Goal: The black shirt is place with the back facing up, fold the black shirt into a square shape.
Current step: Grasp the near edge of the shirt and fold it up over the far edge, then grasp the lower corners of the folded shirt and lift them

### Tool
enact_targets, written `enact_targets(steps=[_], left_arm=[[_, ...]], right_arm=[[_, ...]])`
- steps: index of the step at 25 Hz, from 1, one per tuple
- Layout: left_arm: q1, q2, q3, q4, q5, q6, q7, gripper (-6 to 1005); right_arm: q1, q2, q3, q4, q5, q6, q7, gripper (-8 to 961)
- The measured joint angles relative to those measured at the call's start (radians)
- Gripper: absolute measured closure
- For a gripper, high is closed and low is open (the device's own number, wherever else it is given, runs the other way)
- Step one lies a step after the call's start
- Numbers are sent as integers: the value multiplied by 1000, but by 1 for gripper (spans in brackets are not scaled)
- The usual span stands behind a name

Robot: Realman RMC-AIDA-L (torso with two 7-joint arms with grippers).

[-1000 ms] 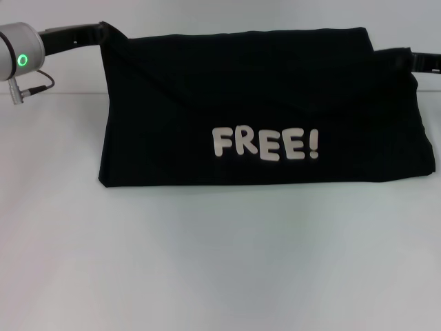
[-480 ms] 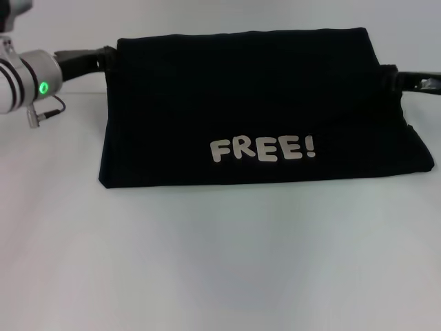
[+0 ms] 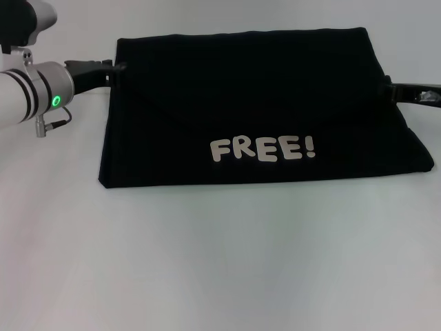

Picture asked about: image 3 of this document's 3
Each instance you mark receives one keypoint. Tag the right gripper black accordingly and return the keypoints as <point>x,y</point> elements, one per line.
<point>413,91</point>

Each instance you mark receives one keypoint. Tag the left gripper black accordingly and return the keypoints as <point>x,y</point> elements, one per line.
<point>86,74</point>

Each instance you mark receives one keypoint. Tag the black shirt with FREE print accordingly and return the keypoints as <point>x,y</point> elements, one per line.
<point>241,103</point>

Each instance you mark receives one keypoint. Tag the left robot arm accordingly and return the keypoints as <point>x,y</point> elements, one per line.
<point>38,93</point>

